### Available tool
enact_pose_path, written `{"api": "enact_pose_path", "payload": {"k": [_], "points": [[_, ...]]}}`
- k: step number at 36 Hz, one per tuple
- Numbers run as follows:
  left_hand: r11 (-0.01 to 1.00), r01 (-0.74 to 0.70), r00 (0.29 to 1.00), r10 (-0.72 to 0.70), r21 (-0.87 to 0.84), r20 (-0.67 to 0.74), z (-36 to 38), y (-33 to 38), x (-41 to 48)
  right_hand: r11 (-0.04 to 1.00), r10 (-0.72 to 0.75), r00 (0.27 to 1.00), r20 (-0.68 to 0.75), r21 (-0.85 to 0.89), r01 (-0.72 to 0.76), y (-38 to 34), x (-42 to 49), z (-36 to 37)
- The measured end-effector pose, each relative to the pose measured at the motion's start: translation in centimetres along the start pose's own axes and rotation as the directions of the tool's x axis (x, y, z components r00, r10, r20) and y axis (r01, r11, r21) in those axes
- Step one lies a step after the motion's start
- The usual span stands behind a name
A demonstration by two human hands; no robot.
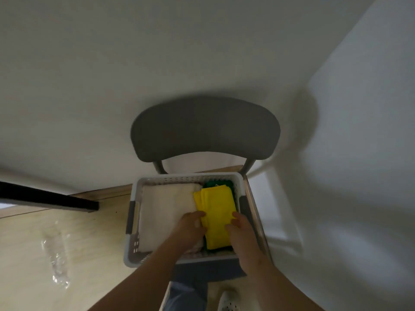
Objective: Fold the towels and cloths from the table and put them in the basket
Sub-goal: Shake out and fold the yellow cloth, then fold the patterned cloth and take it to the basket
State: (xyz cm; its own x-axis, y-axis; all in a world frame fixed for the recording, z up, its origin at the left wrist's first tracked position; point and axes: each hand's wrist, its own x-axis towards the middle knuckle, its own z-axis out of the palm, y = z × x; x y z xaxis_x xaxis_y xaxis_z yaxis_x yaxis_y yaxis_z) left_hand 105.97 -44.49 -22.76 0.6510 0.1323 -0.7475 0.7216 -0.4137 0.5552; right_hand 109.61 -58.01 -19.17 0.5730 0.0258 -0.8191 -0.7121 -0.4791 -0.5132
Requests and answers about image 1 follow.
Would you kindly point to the person's left hand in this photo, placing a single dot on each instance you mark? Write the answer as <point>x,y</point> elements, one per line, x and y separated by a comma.
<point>189,229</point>

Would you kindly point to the person's right hand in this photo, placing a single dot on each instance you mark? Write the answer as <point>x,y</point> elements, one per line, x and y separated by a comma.
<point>243,242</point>

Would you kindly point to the yellow cloth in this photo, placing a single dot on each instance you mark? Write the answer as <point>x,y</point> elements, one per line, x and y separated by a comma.
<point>215,217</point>

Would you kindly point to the small white towel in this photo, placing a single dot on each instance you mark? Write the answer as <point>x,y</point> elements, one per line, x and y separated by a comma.
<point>162,210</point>

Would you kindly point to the green cloth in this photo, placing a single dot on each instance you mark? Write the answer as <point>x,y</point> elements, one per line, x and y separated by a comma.
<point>215,184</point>

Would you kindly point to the white plastic basket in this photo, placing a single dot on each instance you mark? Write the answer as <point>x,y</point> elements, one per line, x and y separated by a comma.
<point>136,252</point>

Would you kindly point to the person's left forearm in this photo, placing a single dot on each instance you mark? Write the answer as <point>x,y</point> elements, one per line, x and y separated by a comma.
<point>139,281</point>

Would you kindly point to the person's right forearm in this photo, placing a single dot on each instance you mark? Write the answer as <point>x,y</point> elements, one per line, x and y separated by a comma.
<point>279,288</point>

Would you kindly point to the person's white dotted slipper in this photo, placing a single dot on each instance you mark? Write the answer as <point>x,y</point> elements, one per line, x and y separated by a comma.
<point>228,301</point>

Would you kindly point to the person's light trousers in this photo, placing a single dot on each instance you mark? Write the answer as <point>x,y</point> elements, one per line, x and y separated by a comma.
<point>184,296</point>

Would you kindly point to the grey chair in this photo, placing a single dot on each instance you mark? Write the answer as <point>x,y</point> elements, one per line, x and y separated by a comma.
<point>204,126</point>

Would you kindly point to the clear plastic wrap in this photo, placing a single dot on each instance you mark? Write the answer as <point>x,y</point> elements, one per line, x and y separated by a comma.
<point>58,255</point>

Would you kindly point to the wooden table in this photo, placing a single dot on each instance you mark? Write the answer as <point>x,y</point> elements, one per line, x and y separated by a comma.
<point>48,197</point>

